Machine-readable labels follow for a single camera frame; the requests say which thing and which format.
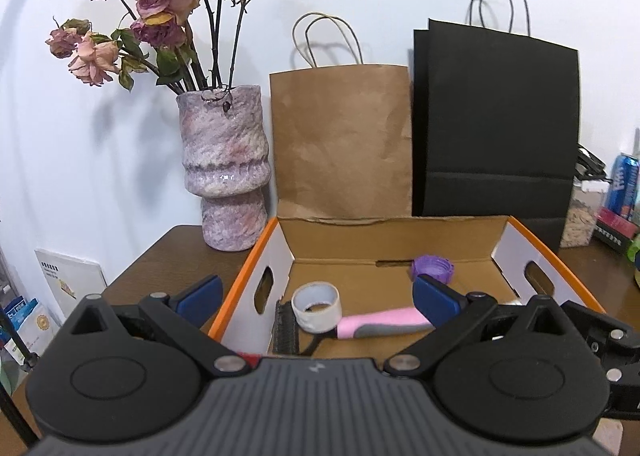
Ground black light stand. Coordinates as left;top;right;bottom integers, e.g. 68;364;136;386
0;304;42;446

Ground clear jar of seeds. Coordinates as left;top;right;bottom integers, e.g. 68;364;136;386
560;179;610;248

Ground black clips on jar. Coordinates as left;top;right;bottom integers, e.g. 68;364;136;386
574;144;608;181

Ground blue white package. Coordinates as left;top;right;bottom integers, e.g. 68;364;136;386
3;296;60;356

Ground pink textured ceramic vase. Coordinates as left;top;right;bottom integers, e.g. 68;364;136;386
177;85;271;251

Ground white booklet against wall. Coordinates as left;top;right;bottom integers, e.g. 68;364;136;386
35;248;107;319

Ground dark red small box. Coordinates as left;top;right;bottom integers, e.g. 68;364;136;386
592;207;639;255

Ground white tape roll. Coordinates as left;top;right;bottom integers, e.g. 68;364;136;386
291;281;343;334

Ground purple plastic lid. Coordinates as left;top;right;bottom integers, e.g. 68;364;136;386
410;255;454;285

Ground pink handled pet comb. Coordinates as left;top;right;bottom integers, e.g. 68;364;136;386
271;301;433;356

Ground red cardboard box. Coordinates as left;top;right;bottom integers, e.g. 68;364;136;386
208;217;604;354

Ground dried rose bouquet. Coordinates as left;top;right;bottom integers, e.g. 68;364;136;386
46;0;250;96

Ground black paper bag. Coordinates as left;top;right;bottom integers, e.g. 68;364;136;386
411;20;580;250

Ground brown paper bag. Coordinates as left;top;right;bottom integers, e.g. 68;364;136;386
270;16;412;220

